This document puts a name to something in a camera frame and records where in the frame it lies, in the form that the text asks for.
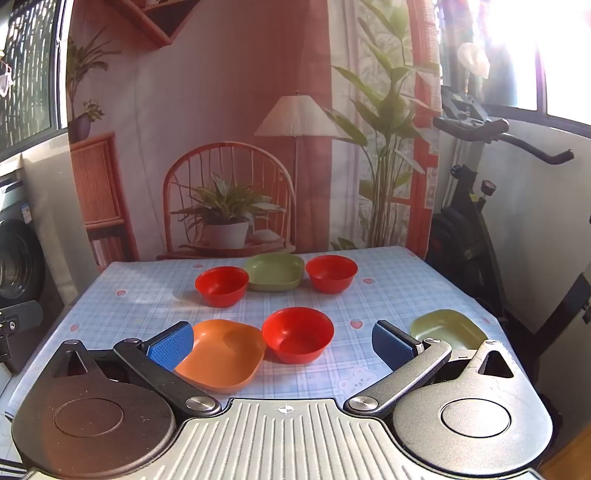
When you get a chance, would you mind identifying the washing machine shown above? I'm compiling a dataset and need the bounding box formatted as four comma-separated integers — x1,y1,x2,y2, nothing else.
0,159,63,374

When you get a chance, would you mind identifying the green plate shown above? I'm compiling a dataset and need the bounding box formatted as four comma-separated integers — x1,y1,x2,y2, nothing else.
410,309,489,352
244,253,305,292

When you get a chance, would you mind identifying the white hanging cloth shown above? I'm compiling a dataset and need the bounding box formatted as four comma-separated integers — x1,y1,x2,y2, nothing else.
0,59,17,99

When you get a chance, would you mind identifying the black backdrop stand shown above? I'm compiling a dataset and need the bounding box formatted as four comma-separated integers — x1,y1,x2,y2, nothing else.
422,85,591,337

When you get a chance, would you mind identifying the white hanging bag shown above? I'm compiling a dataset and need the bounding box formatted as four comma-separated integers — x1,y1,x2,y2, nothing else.
457,41,490,80

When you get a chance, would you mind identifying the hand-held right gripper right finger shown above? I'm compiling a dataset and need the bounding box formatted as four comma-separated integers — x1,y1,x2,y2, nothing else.
344,320,520,418

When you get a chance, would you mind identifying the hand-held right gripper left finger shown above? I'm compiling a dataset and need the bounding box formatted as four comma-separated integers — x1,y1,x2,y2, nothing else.
46,322,223,418

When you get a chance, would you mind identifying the blue checked tablecloth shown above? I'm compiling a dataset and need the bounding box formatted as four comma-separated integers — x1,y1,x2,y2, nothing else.
9,246,509,416

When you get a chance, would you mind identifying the printed backdrop cloth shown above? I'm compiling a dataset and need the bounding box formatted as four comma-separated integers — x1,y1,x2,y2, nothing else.
67,0,444,273

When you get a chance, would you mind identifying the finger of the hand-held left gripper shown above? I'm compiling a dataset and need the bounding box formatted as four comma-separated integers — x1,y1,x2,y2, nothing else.
0,300,44,334

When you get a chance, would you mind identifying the red bowl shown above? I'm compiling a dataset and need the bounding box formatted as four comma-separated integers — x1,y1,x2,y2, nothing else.
194,266,250,308
261,307,335,366
305,255,359,294

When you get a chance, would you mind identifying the window with dark grille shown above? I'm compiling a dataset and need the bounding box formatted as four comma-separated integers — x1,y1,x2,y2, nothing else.
0,0,70,153

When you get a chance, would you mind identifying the orange plate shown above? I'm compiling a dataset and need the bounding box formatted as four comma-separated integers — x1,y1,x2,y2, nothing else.
174,319,267,394

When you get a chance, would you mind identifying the bright window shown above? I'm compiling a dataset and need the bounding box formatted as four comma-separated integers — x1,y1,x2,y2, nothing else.
438,0,591,127

